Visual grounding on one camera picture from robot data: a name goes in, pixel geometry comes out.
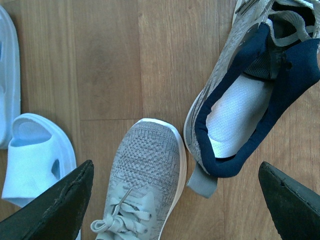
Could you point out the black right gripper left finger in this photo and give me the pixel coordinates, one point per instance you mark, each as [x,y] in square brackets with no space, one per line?
[56,214]

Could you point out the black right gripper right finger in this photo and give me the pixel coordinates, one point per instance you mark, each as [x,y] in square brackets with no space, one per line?
[294,208]

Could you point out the grey sneaker navy lining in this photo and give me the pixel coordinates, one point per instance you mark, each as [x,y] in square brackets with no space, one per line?
[269,60]

